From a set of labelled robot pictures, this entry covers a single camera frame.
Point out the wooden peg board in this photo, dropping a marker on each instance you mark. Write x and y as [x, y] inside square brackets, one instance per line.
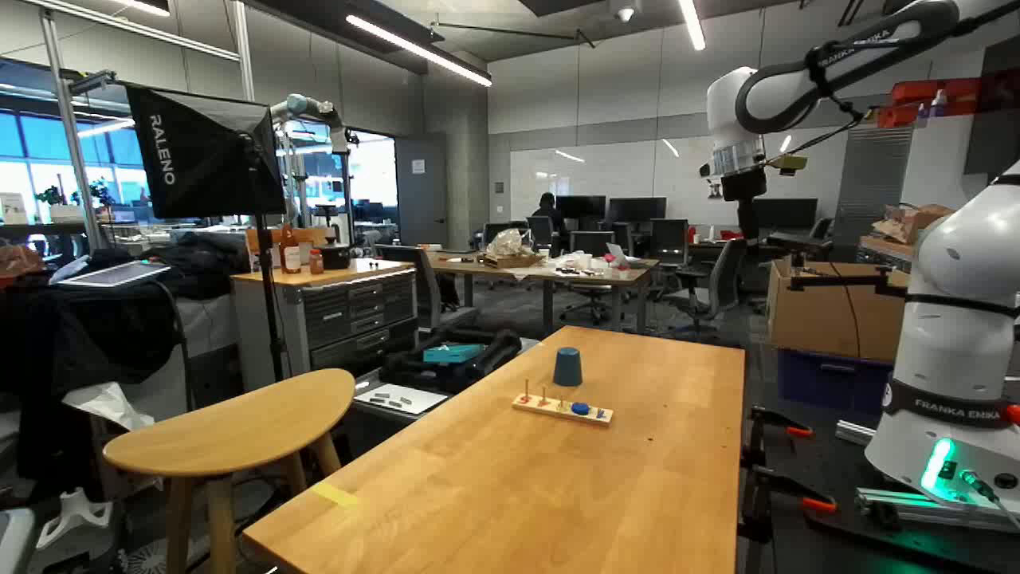
[564, 410]

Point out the blue storage bin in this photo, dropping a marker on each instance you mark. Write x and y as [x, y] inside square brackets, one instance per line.
[832, 380]

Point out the wooden half-round stool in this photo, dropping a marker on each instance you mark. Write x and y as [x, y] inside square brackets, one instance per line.
[208, 447]

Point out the grey drawer cabinet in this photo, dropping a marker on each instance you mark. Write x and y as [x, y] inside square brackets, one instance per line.
[344, 316]

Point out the blue disk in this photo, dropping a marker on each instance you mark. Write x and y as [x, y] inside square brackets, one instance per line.
[582, 407]

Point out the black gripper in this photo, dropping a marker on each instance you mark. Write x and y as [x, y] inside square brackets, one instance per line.
[745, 185]

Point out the black bag on floor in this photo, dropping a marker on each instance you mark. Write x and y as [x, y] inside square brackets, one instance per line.
[450, 357]

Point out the cardboard box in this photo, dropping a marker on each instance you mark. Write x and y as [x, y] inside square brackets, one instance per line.
[827, 307]

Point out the black softbox light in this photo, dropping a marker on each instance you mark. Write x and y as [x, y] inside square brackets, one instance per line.
[204, 155]

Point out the blue plastic cup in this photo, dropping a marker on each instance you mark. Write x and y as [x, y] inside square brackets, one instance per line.
[569, 369]

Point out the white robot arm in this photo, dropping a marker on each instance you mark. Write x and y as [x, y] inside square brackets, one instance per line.
[947, 426]

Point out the background wooden desk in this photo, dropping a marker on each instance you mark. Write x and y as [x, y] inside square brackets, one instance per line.
[619, 278]

